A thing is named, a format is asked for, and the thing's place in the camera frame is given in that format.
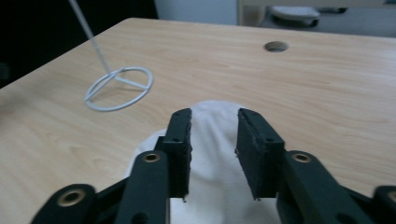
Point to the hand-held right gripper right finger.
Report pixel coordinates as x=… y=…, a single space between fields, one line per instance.
x=257 y=155

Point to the white chair base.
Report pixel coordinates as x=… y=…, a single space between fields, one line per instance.
x=294 y=14

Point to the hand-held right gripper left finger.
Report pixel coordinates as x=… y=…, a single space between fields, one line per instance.
x=179 y=155

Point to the white cloth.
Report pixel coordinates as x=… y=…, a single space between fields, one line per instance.
x=214 y=161

